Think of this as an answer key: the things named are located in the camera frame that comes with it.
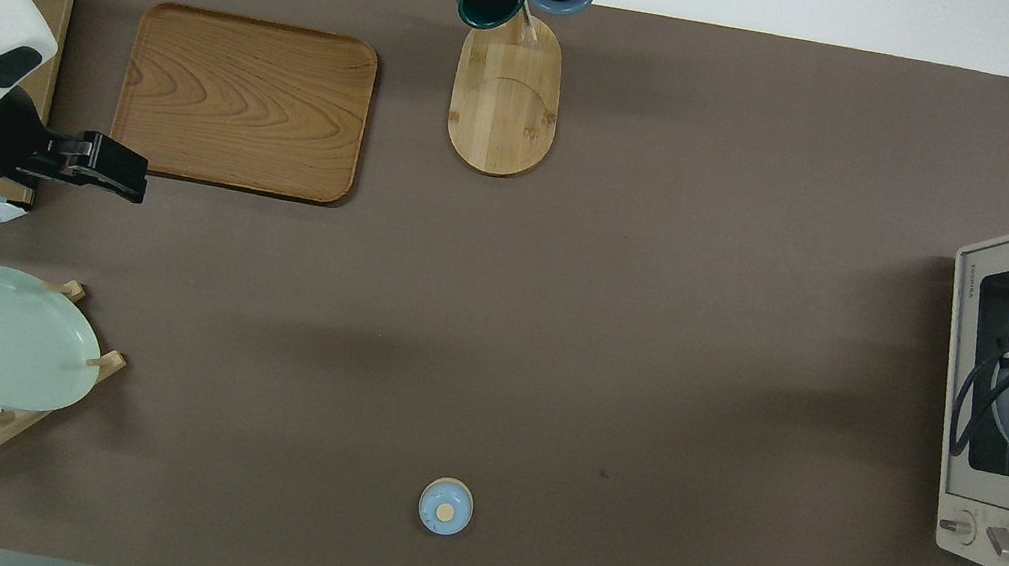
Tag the brown table mat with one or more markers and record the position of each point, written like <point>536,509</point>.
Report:
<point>664,298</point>

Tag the wooden mug tree stand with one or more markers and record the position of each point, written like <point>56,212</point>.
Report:
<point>501,110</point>

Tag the wooden serving tray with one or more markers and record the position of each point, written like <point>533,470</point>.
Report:
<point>240,99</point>

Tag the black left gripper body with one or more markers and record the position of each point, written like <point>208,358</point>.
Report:
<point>0,142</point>

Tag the pale green plate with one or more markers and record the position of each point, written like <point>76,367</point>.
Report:
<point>0,335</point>

